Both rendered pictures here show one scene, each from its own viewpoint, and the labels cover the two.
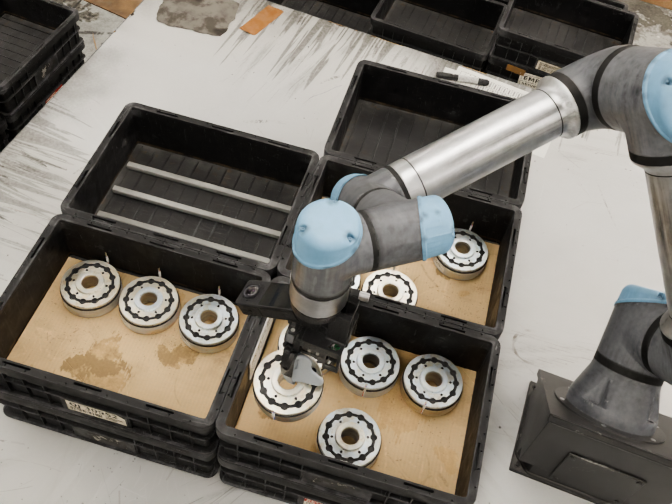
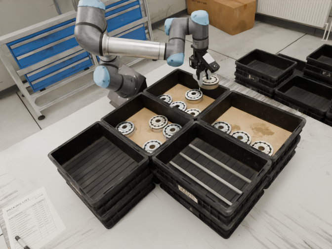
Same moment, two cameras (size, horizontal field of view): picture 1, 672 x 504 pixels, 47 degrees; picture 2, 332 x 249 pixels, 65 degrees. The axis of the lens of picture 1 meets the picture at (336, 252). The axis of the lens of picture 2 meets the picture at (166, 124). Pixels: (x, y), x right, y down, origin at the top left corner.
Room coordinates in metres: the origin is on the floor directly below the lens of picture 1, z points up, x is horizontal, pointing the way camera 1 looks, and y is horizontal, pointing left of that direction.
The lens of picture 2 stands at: (1.50, 0.64, 1.77)
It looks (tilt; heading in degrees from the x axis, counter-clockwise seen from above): 43 degrees down; 224
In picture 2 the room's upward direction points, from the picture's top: 10 degrees counter-clockwise
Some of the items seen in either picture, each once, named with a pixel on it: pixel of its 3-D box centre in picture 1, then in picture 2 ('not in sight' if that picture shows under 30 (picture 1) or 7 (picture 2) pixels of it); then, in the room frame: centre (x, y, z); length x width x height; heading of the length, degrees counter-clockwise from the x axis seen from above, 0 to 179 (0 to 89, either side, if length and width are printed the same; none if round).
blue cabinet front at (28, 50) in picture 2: not in sight; (54, 56); (0.33, -1.95, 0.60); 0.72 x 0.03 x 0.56; 167
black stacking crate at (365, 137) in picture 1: (430, 148); (100, 164); (1.16, -0.16, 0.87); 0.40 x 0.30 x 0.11; 83
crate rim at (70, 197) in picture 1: (196, 184); (209, 160); (0.92, 0.28, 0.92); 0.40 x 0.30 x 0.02; 83
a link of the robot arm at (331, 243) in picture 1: (327, 248); (199, 25); (0.54, 0.01, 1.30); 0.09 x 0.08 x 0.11; 117
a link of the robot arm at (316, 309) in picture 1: (320, 284); (200, 42); (0.54, 0.01, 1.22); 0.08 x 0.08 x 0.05
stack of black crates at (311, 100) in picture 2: not in sight; (304, 108); (-0.35, 0.39, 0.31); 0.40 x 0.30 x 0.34; 77
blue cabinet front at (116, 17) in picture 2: not in sight; (118, 28); (-0.44, -1.76, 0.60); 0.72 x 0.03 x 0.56; 167
